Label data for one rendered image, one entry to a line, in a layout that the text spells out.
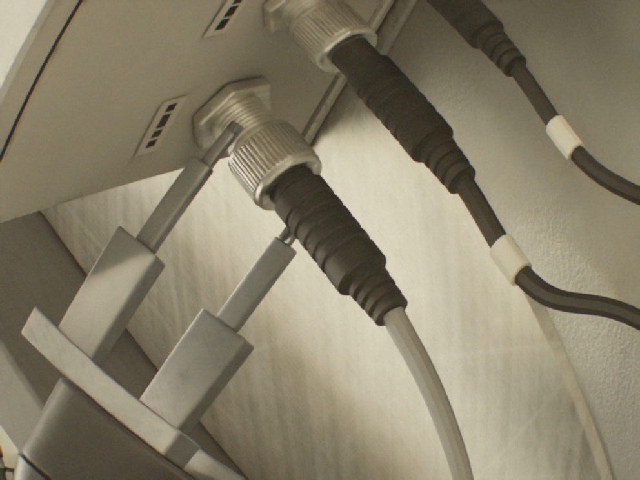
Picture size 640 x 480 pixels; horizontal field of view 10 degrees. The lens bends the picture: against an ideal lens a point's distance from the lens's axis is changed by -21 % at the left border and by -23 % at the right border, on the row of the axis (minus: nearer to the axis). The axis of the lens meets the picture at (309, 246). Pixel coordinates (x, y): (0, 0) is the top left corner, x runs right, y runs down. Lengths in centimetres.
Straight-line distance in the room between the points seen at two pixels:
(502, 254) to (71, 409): 10
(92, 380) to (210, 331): 7
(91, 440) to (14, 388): 12
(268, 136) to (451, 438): 8
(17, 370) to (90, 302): 10
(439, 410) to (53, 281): 16
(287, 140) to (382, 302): 4
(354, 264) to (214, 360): 5
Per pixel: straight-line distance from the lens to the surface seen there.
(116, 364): 96
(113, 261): 85
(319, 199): 86
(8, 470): 637
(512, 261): 82
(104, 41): 83
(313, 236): 86
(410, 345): 85
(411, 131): 84
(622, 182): 79
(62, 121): 84
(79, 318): 85
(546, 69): 85
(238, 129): 85
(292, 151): 87
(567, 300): 81
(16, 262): 98
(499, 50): 81
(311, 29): 85
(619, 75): 83
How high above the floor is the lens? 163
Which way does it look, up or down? 9 degrees down
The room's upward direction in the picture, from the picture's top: 5 degrees counter-clockwise
